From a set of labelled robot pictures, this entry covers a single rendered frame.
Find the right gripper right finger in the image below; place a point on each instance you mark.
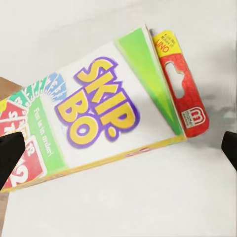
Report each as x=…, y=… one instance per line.
x=229, y=147

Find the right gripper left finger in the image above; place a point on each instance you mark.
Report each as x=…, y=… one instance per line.
x=12, y=147

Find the desk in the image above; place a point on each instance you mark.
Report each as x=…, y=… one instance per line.
x=186, y=189

